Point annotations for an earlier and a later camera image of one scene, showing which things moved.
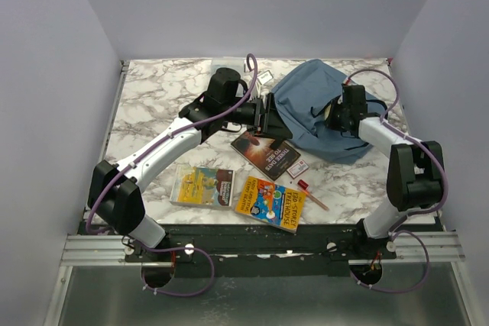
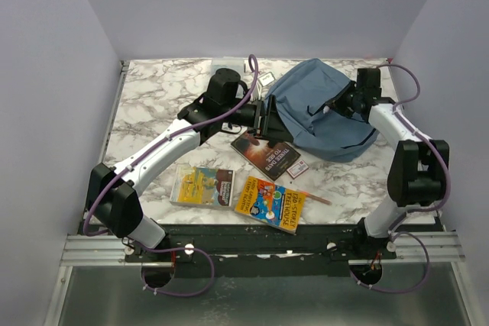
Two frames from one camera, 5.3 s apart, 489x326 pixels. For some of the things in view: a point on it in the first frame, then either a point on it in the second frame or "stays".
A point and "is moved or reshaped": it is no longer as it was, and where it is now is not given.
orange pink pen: (315, 200) is moved or reshaped
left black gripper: (268, 121) stays
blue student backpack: (301, 99) stays
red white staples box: (298, 169) stays
